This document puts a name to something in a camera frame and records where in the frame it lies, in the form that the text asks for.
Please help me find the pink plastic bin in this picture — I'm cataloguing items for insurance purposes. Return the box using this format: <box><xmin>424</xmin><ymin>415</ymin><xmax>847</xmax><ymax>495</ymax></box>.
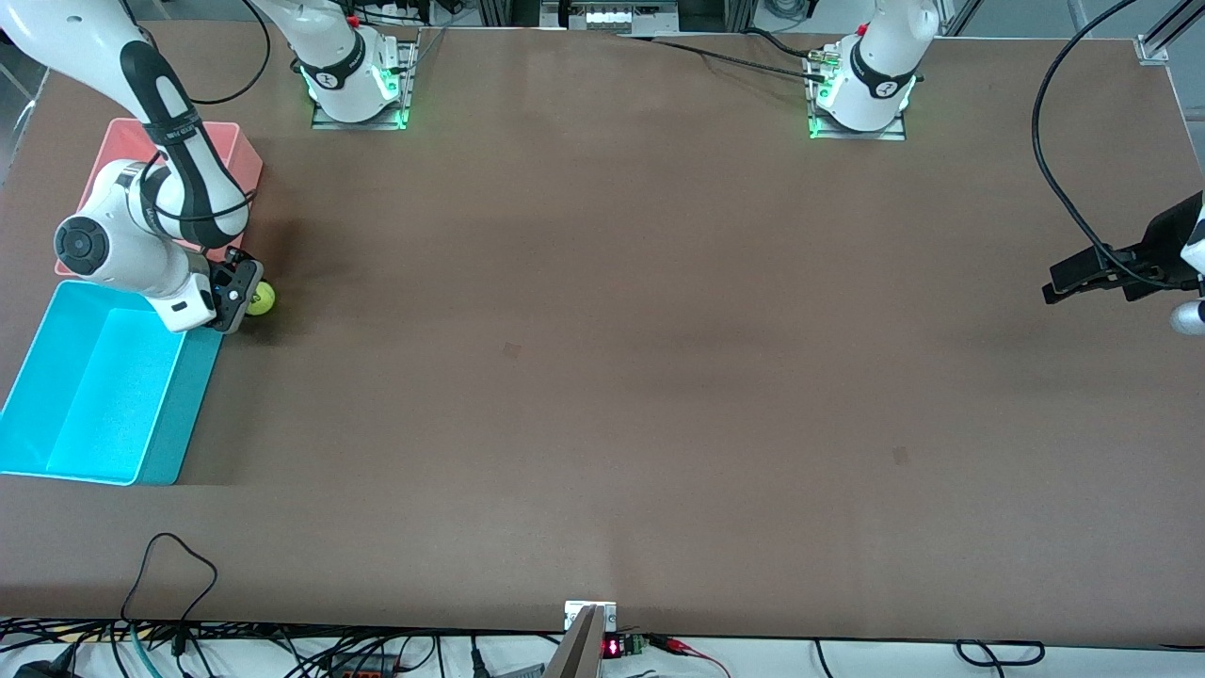
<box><xmin>55</xmin><ymin>118</ymin><xmax>265</xmax><ymax>277</ymax></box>

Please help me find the blue plastic bin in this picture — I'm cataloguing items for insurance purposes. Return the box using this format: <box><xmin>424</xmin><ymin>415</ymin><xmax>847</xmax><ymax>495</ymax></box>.
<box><xmin>0</xmin><ymin>280</ymin><xmax>225</xmax><ymax>487</ymax></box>

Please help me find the grey metal bar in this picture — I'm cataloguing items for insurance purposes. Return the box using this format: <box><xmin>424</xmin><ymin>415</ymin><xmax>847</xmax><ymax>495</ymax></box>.
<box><xmin>543</xmin><ymin>605</ymin><xmax>604</xmax><ymax>678</ymax></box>

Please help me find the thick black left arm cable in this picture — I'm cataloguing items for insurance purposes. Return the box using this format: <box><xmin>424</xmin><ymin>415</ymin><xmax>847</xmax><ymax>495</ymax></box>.
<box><xmin>1031</xmin><ymin>0</ymin><xmax>1187</xmax><ymax>288</ymax></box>

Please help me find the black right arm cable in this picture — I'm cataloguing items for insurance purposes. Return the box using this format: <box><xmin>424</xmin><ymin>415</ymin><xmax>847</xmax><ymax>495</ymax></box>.
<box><xmin>184</xmin><ymin>0</ymin><xmax>273</xmax><ymax>106</ymax></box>

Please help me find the thin black looped cable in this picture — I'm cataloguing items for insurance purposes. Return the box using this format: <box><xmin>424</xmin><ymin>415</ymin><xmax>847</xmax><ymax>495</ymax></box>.
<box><xmin>120</xmin><ymin>532</ymin><xmax>220</xmax><ymax>656</ymax></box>

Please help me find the short black base cable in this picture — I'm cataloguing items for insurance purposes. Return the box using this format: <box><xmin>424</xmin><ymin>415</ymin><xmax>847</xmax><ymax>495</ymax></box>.
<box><xmin>742</xmin><ymin>28</ymin><xmax>825</xmax><ymax>63</ymax></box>

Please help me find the black coiled cable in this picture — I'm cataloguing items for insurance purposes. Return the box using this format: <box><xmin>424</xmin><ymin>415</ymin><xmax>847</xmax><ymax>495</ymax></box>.
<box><xmin>955</xmin><ymin>639</ymin><xmax>1047</xmax><ymax>666</ymax></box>

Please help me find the long black base cable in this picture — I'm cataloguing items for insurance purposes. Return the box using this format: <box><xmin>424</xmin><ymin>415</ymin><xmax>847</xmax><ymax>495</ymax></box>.
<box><xmin>617</xmin><ymin>35</ymin><xmax>829</xmax><ymax>80</ymax></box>

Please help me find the white table edge bracket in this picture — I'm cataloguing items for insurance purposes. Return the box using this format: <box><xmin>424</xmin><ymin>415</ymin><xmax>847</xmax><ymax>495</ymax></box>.
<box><xmin>564</xmin><ymin>600</ymin><xmax>619</xmax><ymax>633</ymax></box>

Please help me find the red clip wire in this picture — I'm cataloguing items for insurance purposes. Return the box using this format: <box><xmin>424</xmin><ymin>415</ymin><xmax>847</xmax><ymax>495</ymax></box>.
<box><xmin>648</xmin><ymin>635</ymin><xmax>731</xmax><ymax>678</ymax></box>

